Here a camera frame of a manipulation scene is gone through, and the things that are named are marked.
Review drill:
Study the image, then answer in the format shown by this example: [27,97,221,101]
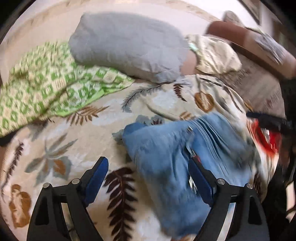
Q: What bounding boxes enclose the blue denim jeans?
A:
[122,112,260,239]

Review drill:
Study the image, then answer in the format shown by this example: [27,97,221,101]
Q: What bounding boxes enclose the red glass bowl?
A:
[247,120,282,156]

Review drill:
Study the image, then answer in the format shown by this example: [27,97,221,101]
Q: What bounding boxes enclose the striped sofa seat cover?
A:
[221,53,285,118]

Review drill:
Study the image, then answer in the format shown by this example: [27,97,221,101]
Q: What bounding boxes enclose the leaf patterned beige blanket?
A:
[1,75,278,240]

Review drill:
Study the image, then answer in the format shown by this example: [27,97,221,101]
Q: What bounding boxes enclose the grey garment on backrest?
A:
[255,32,285,65]

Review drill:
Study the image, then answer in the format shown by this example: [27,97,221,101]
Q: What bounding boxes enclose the brown sofa backrest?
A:
[206,21,295,79]

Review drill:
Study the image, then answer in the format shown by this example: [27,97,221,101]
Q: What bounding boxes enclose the cream crumpled cloth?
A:
[186,35,242,75]

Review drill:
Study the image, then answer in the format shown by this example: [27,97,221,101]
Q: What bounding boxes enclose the patterned cushion behind backrest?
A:
[222,11,245,27]

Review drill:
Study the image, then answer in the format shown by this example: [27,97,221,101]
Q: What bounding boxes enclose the green checkered quilt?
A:
[1,42,134,137]

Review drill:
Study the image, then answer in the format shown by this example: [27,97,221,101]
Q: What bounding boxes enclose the grey pillow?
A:
[69,12,189,83]

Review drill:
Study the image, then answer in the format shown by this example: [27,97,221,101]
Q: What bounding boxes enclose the framed wall picture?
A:
[239,0,260,24]

